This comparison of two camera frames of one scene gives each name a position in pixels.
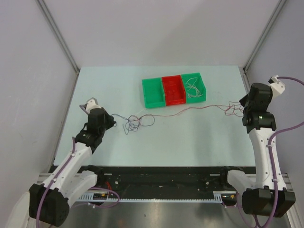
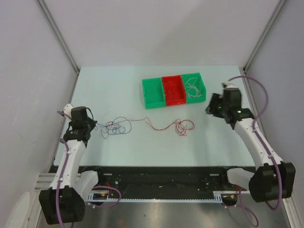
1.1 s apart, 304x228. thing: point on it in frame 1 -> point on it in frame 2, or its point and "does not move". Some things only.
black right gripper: [243, 99] -> [215, 99]
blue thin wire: [133, 122] -> [118, 125]
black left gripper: [110, 120] -> [92, 123]
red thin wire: [235, 108] -> [181, 126]
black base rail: [165, 179] does not move
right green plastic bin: [194, 87] does not move
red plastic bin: [174, 90] does not move
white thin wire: [193, 91] does not move
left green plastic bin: [154, 92] does not move
